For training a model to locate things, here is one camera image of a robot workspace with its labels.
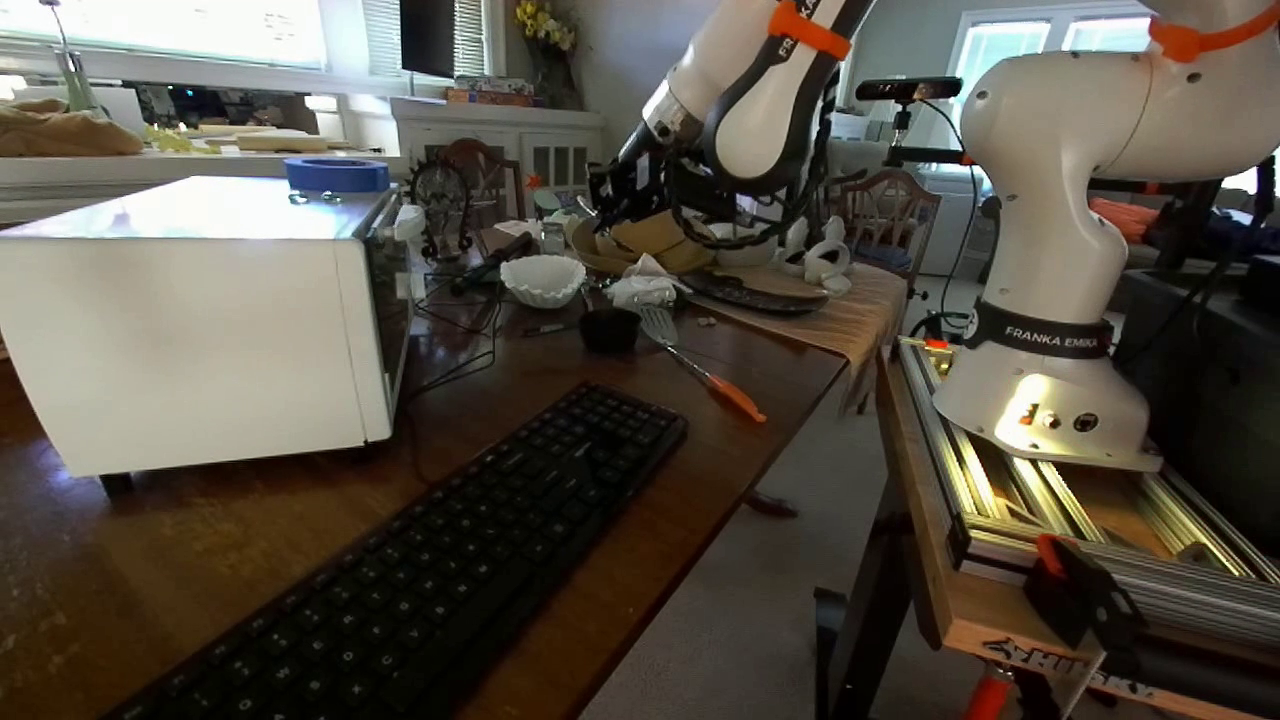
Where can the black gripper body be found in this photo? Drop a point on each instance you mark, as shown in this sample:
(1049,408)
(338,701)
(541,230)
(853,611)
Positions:
(640,168)

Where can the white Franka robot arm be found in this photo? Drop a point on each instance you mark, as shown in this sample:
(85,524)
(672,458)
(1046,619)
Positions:
(1053,241)

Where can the white fluted paper bowl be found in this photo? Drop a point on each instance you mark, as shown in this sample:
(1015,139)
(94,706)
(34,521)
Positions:
(541,283)

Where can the black tray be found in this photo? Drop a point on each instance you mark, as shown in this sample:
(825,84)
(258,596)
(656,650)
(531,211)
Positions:
(761,293)

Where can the white sideboard cabinet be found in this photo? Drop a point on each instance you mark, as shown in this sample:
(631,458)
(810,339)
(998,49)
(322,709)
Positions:
(534,144)

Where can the crumpled white plastic bag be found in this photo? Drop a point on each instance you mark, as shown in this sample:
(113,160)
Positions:
(640,287)

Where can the small black cup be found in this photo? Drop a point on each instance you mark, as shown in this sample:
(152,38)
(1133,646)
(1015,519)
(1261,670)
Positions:
(608,335)

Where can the yellow flower bouquet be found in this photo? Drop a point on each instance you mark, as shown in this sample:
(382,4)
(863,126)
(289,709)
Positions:
(544,32)

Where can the dark carved wooden chair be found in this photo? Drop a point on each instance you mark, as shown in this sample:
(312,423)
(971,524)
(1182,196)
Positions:
(462,201)
(895,223)

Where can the white ceramic figurine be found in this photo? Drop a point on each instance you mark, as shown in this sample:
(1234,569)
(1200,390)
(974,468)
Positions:
(830,261)

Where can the tan woven placemat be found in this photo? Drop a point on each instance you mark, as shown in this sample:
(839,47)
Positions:
(843,326)

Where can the black computer keyboard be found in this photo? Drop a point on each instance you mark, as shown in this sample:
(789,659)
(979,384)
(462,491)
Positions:
(441,574)

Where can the white microwave oven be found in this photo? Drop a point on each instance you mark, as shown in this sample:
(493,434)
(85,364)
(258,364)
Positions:
(202,335)

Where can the aluminium robot mounting stand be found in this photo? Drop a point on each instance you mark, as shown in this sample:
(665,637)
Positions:
(1053,535)

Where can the black robot control box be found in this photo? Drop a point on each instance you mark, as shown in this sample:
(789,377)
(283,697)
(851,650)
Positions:
(1200,401)

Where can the black stereo camera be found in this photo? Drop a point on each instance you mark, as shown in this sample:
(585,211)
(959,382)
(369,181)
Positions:
(906,91)

